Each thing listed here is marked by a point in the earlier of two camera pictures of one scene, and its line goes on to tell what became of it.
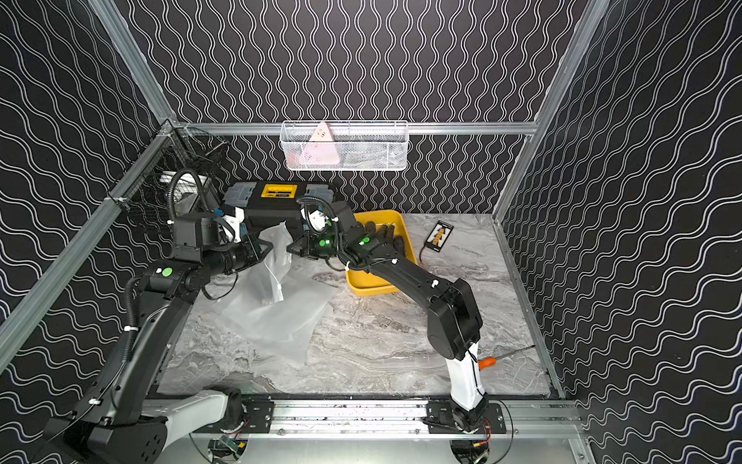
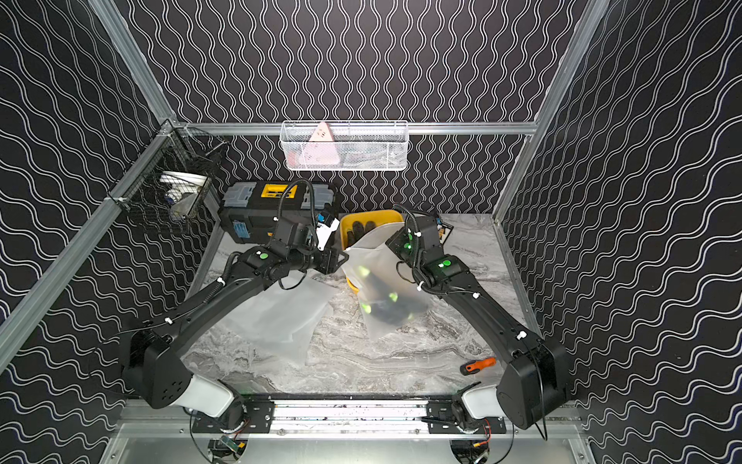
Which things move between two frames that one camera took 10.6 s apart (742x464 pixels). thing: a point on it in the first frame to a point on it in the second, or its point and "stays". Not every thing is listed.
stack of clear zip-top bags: x=272 y=305 stays
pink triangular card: x=320 y=149 stays
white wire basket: x=382 y=145 stays
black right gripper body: x=319 y=246 to x=401 y=246
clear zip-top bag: x=263 y=286 to x=386 y=300
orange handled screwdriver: x=487 y=362 stays
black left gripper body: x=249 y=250 to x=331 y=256
